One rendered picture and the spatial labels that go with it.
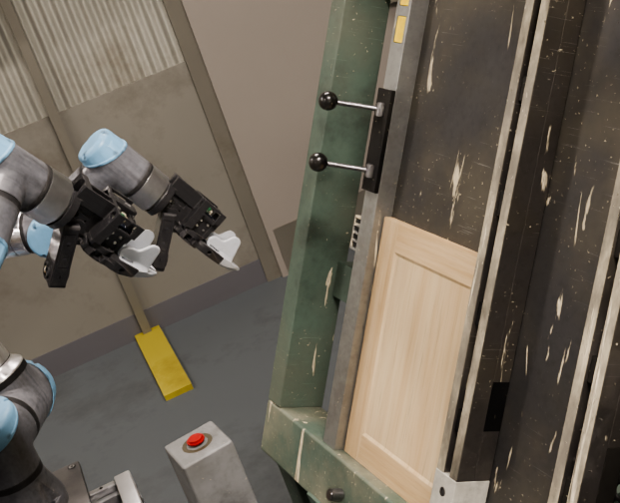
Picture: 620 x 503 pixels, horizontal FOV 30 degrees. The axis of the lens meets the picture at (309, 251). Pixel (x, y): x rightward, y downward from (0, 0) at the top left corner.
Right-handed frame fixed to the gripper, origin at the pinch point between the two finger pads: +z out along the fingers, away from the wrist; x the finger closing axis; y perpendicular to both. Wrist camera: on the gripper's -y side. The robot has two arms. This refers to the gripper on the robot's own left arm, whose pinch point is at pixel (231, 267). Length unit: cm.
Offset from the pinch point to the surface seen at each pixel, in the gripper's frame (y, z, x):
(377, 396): -0.9, 38.0, -7.6
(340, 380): -4.2, 35.4, 2.4
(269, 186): 9, 109, 284
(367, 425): -6.8, 41.4, -6.6
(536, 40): 61, -2, -36
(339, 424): -11.0, 40.4, -0.2
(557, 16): 66, -2, -37
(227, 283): -38, 126, 286
